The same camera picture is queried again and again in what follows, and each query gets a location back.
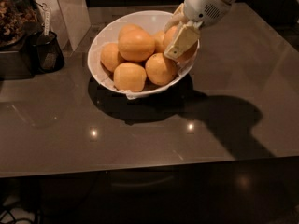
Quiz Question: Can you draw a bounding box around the white tag in cup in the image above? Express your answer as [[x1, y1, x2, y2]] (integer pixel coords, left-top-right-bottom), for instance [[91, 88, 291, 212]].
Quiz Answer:
[[42, 3, 50, 35]]

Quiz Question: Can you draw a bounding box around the black cable on floor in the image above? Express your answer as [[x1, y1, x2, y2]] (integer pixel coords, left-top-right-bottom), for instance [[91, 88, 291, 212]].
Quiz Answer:
[[0, 203, 43, 224]]

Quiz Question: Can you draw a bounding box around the white panel stand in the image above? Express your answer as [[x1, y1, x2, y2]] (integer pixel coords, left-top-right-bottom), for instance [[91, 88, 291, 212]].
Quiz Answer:
[[36, 0, 91, 51]]

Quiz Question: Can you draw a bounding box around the black mesh cup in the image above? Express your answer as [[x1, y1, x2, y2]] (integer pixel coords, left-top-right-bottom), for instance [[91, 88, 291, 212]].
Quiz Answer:
[[28, 31, 64, 74]]

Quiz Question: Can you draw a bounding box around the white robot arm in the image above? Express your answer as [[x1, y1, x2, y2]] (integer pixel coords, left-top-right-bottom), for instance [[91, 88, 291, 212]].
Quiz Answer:
[[164, 0, 236, 60]]

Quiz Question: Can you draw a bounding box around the white oval bowl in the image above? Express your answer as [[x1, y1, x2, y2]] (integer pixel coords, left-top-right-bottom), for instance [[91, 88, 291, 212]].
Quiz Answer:
[[87, 10, 200, 100]]

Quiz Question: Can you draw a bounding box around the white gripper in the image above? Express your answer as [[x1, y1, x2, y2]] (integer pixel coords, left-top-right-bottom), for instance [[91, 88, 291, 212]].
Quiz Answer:
[[163, 0, 232, 62]]

